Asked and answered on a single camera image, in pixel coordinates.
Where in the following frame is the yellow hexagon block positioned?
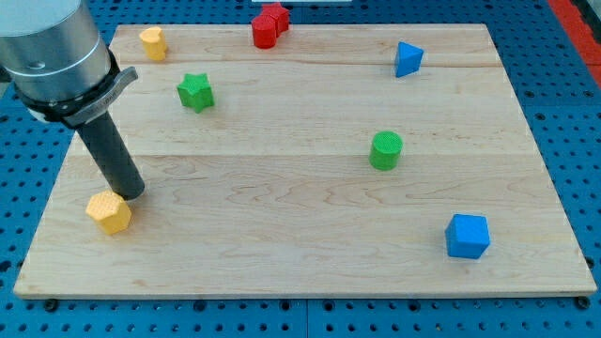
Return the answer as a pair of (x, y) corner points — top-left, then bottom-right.
(85, 191), (131, 235)

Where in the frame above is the blue cube block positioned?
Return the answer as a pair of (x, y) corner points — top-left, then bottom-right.
(445, 214), (490, 259)

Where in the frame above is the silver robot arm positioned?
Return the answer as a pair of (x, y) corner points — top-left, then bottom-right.
(1, 0), (138, 129)

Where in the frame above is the red star block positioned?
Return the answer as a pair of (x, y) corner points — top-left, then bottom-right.
(262, 2), (290, 38)

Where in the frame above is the wooden board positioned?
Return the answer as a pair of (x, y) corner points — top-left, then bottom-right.
(14, 23), (597, 300)

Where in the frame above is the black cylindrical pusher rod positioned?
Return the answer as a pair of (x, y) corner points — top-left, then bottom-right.
(76, 112), (145, 201)

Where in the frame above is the blue triangle block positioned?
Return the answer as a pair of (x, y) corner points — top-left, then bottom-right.
(395, 41), (424, 78)

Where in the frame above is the red cylinder block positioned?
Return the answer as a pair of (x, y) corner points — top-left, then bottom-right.
(251, 15), (277, 49)

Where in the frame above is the yellow heart block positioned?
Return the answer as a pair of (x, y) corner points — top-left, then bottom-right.
(139, 26), (168, 61)

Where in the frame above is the green star block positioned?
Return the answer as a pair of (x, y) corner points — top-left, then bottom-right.
(177, 73), (215, 113)

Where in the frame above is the green cylinder block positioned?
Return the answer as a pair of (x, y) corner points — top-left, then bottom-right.
(368, 131), (404, 171)

